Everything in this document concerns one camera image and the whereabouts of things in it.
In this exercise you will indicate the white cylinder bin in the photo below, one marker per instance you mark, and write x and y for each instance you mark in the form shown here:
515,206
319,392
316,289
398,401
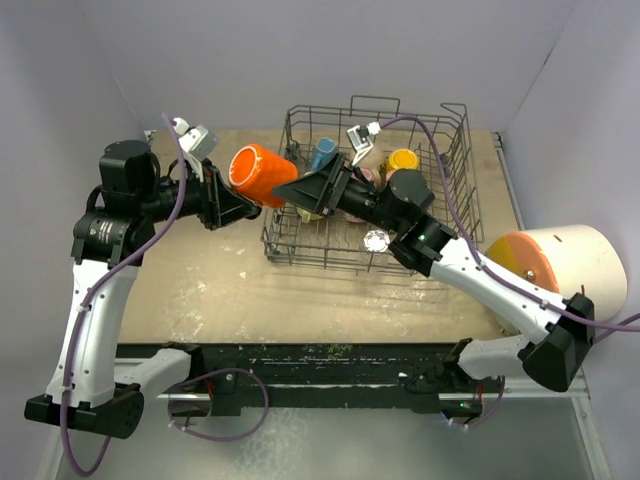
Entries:
584,261

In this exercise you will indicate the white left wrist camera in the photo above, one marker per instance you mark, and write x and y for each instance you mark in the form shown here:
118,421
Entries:
196,142

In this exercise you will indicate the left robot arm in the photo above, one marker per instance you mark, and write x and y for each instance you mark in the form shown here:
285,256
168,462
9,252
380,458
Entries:
109,243

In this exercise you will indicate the blue flower mug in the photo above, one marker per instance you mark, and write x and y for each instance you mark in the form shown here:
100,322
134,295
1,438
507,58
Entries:
323,151

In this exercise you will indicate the orange mug black handle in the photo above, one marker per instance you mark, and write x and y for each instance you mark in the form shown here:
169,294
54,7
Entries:
255,171

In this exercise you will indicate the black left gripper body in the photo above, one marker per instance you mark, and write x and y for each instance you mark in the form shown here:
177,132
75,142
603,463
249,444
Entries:
200,196

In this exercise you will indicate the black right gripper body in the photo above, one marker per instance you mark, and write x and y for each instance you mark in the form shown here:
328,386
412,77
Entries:
355,197

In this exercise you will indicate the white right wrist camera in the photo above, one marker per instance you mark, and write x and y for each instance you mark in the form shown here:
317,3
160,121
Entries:
361,139

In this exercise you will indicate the beige round teapot mug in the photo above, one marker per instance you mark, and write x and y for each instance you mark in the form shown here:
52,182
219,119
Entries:
374,159

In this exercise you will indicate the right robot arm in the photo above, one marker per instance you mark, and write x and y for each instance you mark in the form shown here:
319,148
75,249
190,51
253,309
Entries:
555,334

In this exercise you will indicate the grey wire dish rack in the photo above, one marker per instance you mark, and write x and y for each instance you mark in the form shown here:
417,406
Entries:
443,145

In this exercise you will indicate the clear glass cup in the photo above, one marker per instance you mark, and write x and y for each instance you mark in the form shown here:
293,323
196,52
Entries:
376,241

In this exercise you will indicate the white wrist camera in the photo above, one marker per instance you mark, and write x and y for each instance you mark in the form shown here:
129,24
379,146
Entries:
361,139
196,142

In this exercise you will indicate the pink ghost pattern mug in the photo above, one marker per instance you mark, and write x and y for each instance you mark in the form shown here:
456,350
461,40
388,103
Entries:
373,177

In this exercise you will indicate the pale yellow faceted mug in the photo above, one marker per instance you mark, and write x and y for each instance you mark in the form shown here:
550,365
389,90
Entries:
306,216

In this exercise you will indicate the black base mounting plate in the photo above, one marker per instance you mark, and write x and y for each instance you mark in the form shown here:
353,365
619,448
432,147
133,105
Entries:
420,377

